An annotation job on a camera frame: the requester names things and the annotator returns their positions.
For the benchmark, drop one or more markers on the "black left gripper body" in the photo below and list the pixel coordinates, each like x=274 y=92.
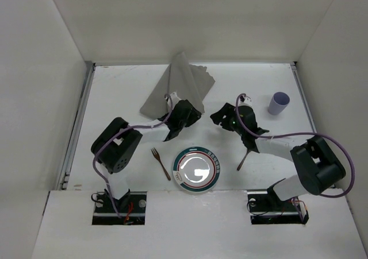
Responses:
x=190 y=111

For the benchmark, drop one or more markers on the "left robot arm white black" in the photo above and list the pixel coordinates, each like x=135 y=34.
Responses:
x=115 y=146

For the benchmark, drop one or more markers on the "lilac plastic cup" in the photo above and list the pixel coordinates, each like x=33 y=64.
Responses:
x=278 y=103

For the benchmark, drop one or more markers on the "brown wooden spoon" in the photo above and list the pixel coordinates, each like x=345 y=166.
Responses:
x=242 y=161

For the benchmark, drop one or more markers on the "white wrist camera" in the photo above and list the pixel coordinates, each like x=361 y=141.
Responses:
x=172 y=99
x=245 y=101

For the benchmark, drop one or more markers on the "white plate green red rim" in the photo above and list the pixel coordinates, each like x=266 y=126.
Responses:
x=196 y=170

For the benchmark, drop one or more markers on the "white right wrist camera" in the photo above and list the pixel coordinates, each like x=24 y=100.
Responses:
x=245 y=101

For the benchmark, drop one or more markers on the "brown wooden fork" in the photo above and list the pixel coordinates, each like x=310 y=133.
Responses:
x=157 y=157

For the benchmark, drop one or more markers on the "grey cloth napkin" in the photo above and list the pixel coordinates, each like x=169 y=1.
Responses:
x=189 y=82

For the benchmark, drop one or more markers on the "aluminium table rail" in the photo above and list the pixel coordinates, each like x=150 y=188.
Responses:
x=66 y=165
x=302 y=94

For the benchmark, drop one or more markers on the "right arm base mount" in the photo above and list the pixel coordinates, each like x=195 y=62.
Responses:
x=266 y=209

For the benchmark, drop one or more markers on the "left aluminium table rail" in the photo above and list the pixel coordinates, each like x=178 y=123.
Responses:
x=66 y=165

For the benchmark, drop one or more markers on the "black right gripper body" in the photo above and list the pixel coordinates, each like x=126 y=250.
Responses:
x=223 y=116

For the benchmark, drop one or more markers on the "right aluminium table rail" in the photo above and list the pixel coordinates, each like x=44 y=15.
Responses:
x=302 y=94

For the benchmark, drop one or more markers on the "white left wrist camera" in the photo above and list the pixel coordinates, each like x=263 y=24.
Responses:
x=172 y=99

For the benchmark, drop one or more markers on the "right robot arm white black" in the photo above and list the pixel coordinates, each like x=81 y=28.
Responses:
x=316 y=165

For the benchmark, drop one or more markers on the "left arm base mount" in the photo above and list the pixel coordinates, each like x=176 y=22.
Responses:
x=131 y=209

